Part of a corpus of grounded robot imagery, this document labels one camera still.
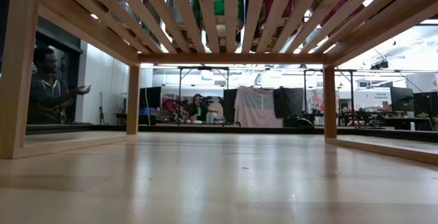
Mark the green Sprite can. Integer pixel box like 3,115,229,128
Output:
190,0,246,53

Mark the red Coca-Cola can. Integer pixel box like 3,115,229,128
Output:
248,0,299,53
302,0,407,52

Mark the wooden slatted shelf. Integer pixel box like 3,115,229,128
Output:
0,0,438,166

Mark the black upright panel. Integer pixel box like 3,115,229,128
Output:
222,88,239,124

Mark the person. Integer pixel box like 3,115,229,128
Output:
190,93,220,122
27,47,92,125

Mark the pink white hanging cloth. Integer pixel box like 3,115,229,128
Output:
234,86,284,128

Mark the black hanging cloth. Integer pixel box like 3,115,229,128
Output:
272,86,305,128

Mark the black tripod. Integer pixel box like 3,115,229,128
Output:
97,92,106,125

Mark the white sign board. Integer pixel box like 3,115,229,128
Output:
354,88,393,112

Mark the black ceiling spotlight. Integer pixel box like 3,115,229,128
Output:
369,59,390,71

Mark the dark glass partition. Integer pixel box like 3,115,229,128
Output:
25,16,83,126

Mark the black desk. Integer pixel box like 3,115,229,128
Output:
383,116,436,132

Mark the black aluminium table frame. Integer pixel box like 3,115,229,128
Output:
25,123,438,143

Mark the black background rig frame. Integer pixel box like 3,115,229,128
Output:
177,65,230,126
302,68,357,127

